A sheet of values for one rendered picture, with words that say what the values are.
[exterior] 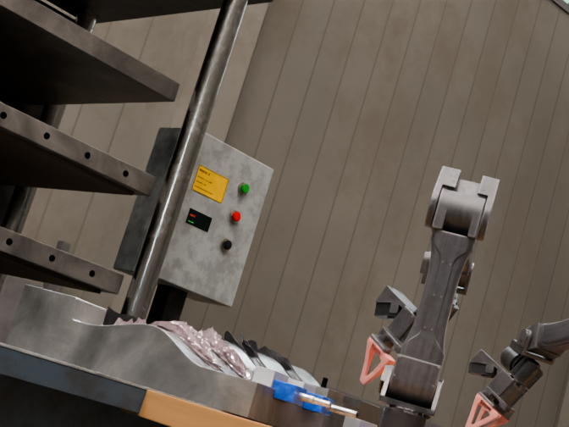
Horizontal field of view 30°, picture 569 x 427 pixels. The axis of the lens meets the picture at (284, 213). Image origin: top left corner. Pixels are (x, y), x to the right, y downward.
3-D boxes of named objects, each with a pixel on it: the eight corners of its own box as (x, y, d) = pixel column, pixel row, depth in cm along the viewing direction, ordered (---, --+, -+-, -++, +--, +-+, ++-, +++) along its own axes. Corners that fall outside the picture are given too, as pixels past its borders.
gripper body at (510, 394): (481, 391, 234) (504, 367, 234) (489, 397, 243) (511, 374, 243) (502, 412, 231) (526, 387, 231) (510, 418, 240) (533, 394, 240)
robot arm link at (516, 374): (500, 369, 240) (522, 347, 240) (516, 385, 242) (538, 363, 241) (511, 380, 234) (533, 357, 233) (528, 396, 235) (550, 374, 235)
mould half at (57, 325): (317, 440, 180) (335, 377, 183) (247, 418, 158) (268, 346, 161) (92, 371, 205) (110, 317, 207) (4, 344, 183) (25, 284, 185)
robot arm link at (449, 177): (428, 254, 188) (446, 147, 163) (477, 268, 187) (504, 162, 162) (410, 312, 182) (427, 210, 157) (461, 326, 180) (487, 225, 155)
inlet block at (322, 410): (358, 433, 173) (367, 401, 174) (346, 429, 169) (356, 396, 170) (289, 413, 179) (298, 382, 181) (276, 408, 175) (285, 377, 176)
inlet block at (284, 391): (332, 424, 164) (341, 390, 165) (318, 419, 160) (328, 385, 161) (260, 403, 170) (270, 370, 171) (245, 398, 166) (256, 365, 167)
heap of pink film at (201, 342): (261, 386, 184) (273, 343, 186) (210, 368, 169) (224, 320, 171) (142, 353, 197) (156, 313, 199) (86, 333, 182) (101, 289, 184)
